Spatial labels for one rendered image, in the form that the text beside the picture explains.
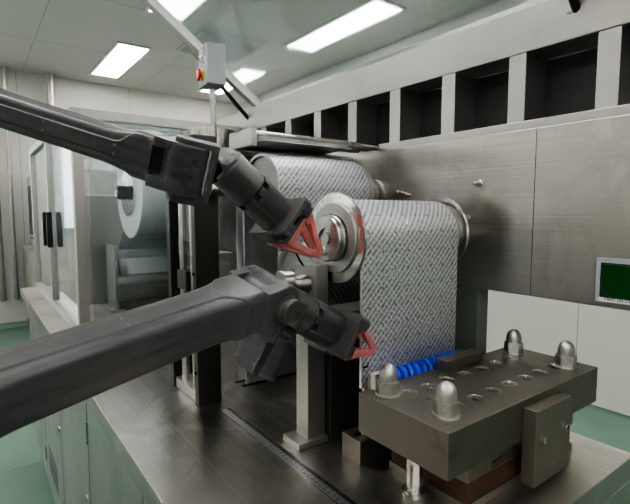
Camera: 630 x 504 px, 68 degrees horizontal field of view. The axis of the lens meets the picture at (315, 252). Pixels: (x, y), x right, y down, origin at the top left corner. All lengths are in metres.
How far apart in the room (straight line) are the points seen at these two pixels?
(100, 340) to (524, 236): 0.73
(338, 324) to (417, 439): 0.18
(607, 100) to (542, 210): 0.20
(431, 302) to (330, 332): 0.25
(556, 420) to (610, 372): 2.71
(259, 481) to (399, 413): 0.24
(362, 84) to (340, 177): 0.33
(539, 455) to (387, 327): 0.28
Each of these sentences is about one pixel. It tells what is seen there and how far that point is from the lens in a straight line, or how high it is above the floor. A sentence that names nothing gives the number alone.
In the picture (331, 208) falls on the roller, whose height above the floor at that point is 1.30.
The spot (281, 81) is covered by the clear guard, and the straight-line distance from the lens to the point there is 1.54.
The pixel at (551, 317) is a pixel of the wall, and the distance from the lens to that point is 3.57.
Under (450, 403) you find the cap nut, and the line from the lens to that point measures 0.64.
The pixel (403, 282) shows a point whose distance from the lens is 0.79.
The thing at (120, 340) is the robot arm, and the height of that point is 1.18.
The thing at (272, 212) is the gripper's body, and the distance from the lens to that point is 0.66.
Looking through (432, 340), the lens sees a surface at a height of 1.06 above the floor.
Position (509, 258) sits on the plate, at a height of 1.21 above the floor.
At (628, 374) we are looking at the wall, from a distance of 3.46.
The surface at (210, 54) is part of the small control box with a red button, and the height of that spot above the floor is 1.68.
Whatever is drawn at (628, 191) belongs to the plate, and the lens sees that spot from 0.86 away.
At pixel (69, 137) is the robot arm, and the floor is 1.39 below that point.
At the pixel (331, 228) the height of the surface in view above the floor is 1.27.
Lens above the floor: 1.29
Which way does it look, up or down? 5 degrees down
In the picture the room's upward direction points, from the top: straight up
